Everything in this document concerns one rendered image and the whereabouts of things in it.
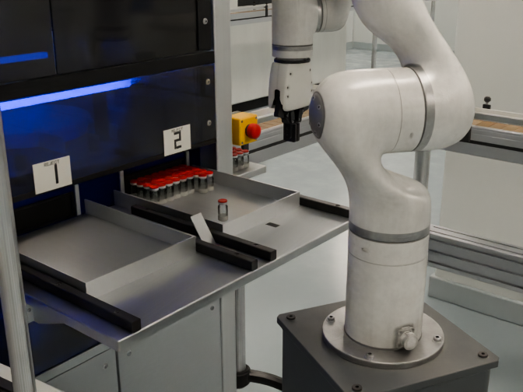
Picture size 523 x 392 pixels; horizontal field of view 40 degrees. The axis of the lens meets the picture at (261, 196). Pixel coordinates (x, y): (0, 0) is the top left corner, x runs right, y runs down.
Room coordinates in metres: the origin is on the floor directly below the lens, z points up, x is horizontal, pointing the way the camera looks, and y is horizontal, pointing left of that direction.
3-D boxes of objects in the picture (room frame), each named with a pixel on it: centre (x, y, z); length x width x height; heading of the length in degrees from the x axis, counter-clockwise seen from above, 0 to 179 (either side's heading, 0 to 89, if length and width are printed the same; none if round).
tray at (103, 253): (1.27, 0.34, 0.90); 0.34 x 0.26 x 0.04; 50
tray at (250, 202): (1.53, 0.13, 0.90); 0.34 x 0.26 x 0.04; 51
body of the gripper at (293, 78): (1.47, -0.06, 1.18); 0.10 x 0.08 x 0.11; 140
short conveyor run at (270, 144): (2.12, -0.02, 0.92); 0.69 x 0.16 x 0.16; 140
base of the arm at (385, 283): (0.99, -0.19, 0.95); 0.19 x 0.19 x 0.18
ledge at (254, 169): (1.84, 0.08, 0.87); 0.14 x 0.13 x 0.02; 50
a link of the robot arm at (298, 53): (1.48, -0.07, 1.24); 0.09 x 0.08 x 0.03; 140
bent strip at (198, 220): (1.28, 0.08, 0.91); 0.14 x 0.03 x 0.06; 51
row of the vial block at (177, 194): (1.59, 0.19, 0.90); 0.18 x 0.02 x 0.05; 141
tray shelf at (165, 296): (1.36, 0.18, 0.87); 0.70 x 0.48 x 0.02; 140
